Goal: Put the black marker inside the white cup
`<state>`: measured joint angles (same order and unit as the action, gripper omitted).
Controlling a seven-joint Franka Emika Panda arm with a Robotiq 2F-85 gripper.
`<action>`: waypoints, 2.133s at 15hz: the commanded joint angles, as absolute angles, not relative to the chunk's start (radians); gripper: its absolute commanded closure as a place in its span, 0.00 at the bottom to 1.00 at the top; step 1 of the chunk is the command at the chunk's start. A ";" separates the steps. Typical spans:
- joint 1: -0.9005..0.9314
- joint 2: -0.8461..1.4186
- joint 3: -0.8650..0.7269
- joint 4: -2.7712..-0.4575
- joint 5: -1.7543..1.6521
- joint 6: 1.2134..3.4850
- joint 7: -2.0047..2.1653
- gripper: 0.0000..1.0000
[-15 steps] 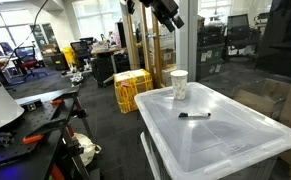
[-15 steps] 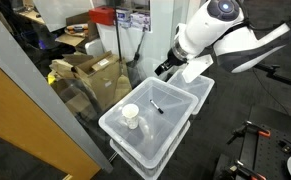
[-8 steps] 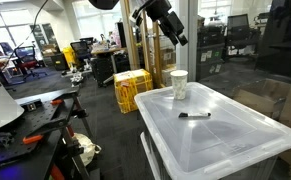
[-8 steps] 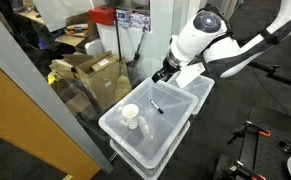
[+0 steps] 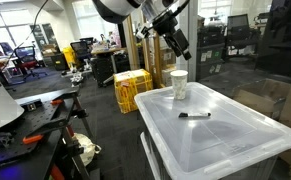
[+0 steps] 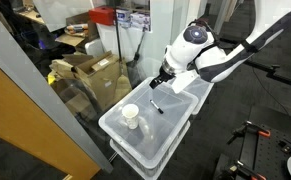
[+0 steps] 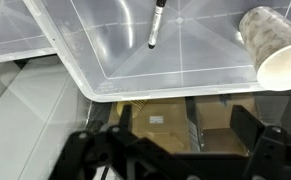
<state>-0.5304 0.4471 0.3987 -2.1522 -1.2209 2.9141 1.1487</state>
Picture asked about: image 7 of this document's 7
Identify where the large open cardboard box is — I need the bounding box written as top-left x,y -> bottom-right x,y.
108,93 -> 259,157

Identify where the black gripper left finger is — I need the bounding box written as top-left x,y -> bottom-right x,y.
48,104 -> 186,180

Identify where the black whiteboard marker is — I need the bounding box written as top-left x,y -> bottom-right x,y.
147,0 -> 168,50

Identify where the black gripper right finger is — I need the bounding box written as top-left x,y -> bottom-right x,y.
230,105 -> 291,180

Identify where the straw broom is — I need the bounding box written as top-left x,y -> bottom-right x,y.
115,99 -> 149,120

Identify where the small clear plastic bin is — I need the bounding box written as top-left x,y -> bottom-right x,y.
0,0 -> 58,65

